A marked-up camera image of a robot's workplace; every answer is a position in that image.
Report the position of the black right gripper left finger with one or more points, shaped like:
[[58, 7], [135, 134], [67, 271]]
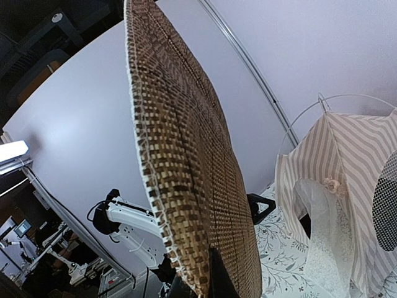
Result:
[[179, 289]]

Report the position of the brown woven mat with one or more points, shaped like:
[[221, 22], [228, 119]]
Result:
[[190, 174]]

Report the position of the pink striped pet tent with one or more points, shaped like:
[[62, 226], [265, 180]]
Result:
[[337, 190]]

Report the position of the left aluminium frame post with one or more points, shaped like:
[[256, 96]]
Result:
[[252, 68]]

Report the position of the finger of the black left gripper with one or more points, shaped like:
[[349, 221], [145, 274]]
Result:
[[260, 207]]

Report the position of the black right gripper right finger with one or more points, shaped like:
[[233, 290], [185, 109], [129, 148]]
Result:
[[220, 282]]

